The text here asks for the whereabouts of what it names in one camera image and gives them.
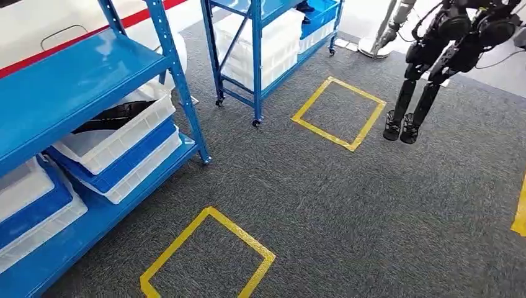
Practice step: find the hanging silver robot arm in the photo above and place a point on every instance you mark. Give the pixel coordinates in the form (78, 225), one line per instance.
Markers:
(398, 20)

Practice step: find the yellow floor tape square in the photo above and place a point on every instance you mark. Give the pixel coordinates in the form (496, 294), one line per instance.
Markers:
(357, 91)
(238, 232)

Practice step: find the blue metal shelf rack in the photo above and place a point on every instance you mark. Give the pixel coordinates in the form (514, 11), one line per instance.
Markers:
(257, 61)
(61, 82)

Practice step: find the stacked white plastic crates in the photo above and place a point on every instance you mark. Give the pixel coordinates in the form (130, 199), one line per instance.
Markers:
(279, 49)

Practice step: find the white plastic crate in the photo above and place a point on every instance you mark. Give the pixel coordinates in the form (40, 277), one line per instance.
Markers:
(144, 172)
(24, 189)
(316, 39)
(49, 234)
(123, 144)

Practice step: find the white floor plate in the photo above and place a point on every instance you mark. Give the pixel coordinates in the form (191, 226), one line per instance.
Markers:
(345, 44)

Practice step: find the white round stand base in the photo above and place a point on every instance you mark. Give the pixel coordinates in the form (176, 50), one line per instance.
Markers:
(365, 47)

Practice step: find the black plastic part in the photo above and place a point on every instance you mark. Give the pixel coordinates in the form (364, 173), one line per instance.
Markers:
(119, 113)

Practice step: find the small black object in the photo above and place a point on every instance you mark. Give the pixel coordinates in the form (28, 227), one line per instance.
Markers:
(305, 6)

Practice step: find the black humanoid robot legs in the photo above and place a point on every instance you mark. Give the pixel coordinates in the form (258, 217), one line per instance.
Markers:
(423, 53)

